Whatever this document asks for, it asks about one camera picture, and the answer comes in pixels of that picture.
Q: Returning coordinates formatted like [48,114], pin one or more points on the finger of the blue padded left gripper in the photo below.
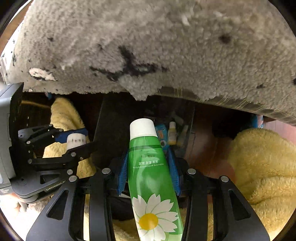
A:
[62,136]

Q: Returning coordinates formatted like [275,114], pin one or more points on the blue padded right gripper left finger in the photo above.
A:
[62,218]

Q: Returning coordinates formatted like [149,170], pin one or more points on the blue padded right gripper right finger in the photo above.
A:
[233,216]

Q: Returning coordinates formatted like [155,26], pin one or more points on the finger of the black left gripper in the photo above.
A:
[79,153]

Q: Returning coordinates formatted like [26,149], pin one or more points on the white small jar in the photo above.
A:
[75,140]

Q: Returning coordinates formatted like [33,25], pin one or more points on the green daisy lotion tube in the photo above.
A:
[154,202]

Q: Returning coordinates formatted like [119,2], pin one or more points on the blue wet wipes packet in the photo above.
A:
[162,134]

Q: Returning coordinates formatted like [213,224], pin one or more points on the yellow small bottle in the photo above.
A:
[172,134]

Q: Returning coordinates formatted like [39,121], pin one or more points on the black trash bin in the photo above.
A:
[122,118]

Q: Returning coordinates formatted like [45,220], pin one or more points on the yellow fluffy trousers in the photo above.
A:
[263,163]

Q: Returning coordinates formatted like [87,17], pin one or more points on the grey patterned fleece bedspread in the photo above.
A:
[237,54]

